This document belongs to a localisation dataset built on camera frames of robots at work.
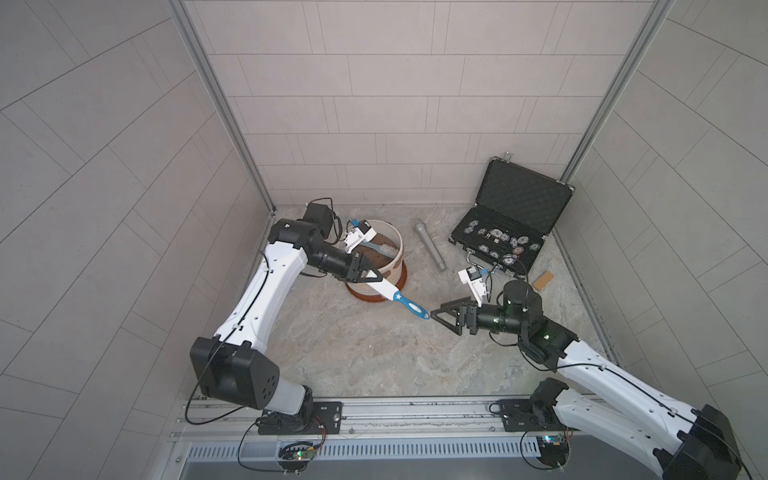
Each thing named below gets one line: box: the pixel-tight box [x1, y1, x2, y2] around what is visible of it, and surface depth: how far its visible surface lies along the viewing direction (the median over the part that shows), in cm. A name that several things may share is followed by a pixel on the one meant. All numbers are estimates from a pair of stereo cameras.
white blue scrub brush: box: [366, 270, 430, 320], surface depth 69 cm
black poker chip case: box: [449, 152, 575, 279], surface depth 105 cm
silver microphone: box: [414, 223, 446, 270], surface depth 106 cm
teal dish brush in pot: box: [359, 241, 399, 257], surface depth 91 cm
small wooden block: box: [533, 271, 555, 291], surface depth 98 cm
